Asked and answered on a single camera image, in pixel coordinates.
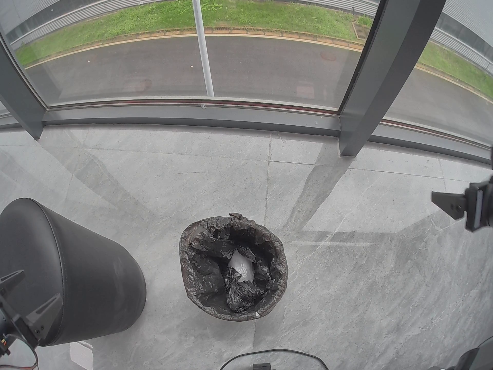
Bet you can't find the window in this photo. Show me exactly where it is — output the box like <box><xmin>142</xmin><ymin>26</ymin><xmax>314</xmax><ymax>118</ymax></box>
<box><xmin>0</xmin><ymin>0</ymin><xmax>493</xmax><ymax>158</ymax></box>

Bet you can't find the black plastic bag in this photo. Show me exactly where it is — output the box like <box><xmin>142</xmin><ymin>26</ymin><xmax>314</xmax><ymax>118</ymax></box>
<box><xmin>179</xmin><ymin>212</ymin><xmax>289</xmax><ymax>323</ymax></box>

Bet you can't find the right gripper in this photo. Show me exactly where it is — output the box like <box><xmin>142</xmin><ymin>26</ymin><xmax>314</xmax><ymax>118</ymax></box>
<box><xmin>431</xmin><ymin>181</ymin><xmax>493</xmax><ymax>233</ymax></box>

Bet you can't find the dark grey round chair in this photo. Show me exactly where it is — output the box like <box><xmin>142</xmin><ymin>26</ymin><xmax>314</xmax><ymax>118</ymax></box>
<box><xmin>0</xmin><ymin>197</ymin><xmax>147</xmax><ymax>348</ymax></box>

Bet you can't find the black cable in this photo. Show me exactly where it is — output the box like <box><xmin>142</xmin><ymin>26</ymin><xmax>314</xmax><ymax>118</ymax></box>
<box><xmin>220</xmin><ymin>348</ymin><xmax>330</xmax><ymax>370</ymax></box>

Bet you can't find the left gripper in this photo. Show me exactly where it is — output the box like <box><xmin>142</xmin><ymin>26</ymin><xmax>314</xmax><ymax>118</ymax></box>
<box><xmin>0</xmin><ymin>270</ymin><xmax>63</xmax><ymax>350</ymax></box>

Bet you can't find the crumpled black plastic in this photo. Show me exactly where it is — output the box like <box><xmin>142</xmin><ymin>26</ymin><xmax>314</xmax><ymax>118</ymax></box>
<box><xmin>224</xmin><ymin>266</ymin><xmax>267</xmax><ymax>313</ymax></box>

